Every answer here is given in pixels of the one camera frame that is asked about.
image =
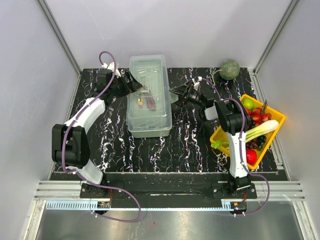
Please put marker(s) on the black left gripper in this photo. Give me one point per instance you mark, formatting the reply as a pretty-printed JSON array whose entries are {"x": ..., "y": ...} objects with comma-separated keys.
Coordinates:
[{"x": 130, "y": 88}]

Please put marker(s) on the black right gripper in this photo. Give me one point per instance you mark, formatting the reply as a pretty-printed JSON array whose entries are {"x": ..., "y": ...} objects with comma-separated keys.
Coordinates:
[{"x": 183, "y": 99}]

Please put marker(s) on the yellow utility knife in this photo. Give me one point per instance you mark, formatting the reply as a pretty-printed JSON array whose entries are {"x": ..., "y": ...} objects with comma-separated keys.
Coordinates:
[{"x": 142, "y": 92}]

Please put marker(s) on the clear and green toolbox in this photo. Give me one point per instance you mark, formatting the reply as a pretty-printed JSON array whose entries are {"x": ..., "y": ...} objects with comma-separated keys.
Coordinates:
[{"x": 149, "y": 112}]

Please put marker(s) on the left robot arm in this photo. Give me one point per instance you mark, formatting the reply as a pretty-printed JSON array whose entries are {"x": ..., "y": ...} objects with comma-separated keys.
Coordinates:
[{"x": 69, "y": 143}]

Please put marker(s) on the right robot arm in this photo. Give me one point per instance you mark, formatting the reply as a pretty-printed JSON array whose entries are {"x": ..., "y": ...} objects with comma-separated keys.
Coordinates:
[{"x": 234, "y": 121}]

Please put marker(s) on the green netted melon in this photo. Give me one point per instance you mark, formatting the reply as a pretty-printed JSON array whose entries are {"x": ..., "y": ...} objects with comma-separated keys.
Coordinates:
[{"x": 228, "y": 70}]

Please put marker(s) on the purple grape bunch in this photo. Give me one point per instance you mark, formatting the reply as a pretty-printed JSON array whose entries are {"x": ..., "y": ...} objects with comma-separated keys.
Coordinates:
[{"x": 252, "y": 122}]

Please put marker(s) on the small red apples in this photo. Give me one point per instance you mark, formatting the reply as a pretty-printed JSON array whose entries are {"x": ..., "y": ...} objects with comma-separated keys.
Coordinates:
[{"x": 258, "y": 110}]

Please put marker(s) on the green celery stalk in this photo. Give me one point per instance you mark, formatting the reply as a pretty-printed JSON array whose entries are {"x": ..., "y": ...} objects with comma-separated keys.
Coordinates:
[{"x": 260, "y": 130}]

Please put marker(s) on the yellow plastic bin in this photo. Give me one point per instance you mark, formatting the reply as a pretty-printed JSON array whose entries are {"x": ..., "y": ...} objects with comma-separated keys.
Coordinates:
[{"x": 220, "y": 136}]

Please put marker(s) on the dark blue grape bunch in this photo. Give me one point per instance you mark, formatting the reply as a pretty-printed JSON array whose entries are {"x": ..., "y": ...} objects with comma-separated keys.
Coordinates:
[{"x": 257, "y": 143}]

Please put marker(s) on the red pomegranate fruit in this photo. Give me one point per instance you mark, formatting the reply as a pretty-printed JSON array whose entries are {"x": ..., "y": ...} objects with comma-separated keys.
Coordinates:
[{"x": 251, "y": 156}]

